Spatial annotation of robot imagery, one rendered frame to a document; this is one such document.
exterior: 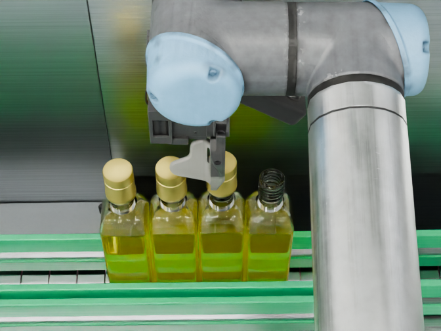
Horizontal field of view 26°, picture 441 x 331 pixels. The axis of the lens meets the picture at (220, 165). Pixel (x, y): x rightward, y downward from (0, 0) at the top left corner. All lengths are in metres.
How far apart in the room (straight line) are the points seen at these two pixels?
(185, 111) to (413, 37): 0.18
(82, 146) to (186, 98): 0.57
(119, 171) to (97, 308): 0.22
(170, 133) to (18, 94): 0.31
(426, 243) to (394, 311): 0.65
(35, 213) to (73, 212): 0.05
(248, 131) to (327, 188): 0.53
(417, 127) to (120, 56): 0.39
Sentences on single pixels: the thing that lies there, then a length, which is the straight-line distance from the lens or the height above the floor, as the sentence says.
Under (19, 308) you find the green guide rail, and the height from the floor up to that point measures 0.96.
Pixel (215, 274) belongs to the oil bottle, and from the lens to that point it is 1.21.
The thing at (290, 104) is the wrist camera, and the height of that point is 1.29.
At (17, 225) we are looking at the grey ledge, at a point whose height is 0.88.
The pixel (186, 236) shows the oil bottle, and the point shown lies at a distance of 1.13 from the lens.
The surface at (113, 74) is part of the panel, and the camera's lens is 1.13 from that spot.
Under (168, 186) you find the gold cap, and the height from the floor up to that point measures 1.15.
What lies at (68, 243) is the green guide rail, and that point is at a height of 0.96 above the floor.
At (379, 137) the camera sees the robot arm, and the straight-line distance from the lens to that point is 0.70.
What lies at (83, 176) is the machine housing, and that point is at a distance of 1.34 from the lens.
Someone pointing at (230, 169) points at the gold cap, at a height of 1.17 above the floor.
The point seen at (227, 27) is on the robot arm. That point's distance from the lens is 0.74.
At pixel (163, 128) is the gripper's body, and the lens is 0.96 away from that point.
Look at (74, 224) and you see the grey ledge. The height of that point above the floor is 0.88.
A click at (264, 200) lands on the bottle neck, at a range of 1.10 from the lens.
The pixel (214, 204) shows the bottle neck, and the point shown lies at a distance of 1.11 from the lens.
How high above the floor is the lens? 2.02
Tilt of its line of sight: 54 degrees down
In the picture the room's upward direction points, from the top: straight up
